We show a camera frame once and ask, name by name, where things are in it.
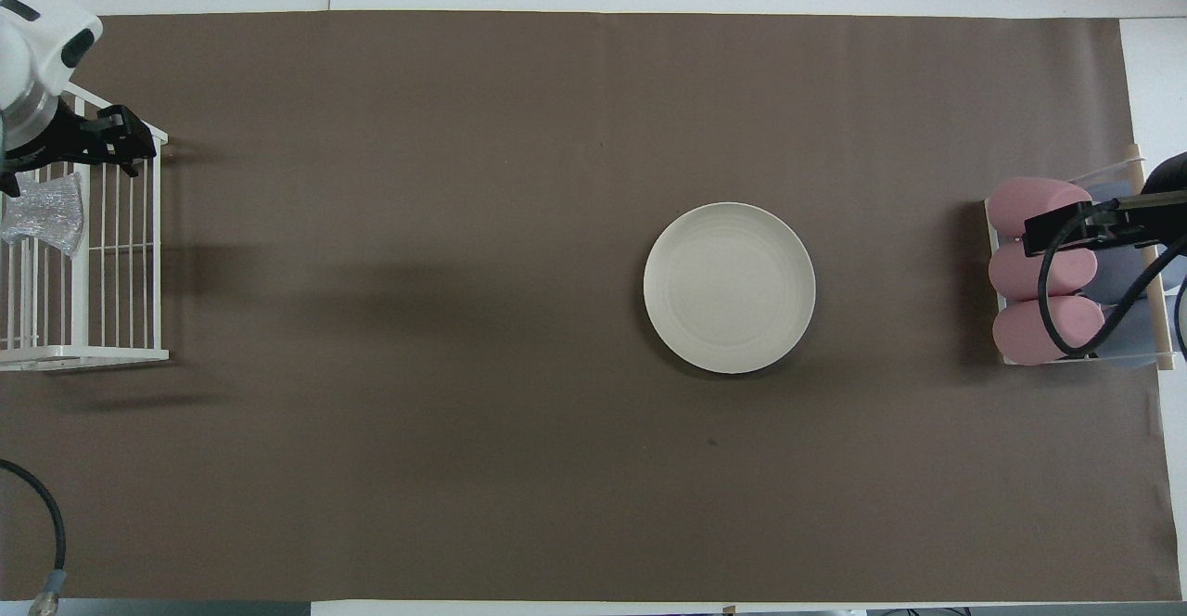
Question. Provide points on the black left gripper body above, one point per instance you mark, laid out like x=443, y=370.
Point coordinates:
x=56, y=138

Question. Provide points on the clear plastic bubble wrap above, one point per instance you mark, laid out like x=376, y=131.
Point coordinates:
x=46, y=212

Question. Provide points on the cream round plate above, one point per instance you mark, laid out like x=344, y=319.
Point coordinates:
x=730, y=288

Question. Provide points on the pink plastic cup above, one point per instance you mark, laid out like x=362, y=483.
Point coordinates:
x=1020, y=198
x=1020, y=333
x=1015, y=273

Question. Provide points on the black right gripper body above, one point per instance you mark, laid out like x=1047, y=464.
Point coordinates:
x=1170, y=171

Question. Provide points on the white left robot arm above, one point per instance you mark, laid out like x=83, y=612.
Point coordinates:
x=28, y=50

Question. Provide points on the clear cup rack wooden rod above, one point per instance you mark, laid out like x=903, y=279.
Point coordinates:
x=1163, y=338

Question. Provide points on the brown table mat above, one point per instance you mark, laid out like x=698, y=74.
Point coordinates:
x=464, y=226

